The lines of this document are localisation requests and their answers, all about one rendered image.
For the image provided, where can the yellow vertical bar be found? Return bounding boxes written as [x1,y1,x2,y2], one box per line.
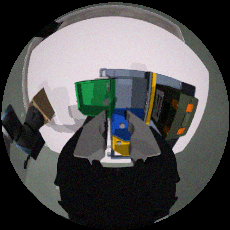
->
[145,73,156,125]

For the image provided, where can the blue open bin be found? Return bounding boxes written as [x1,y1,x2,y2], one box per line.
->
[111,108,144,141]

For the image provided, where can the yellow open bin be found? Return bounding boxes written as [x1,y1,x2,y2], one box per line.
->
[112,135,130,156]

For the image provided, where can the green bin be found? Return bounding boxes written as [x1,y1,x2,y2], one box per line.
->
[74,79,115,118]

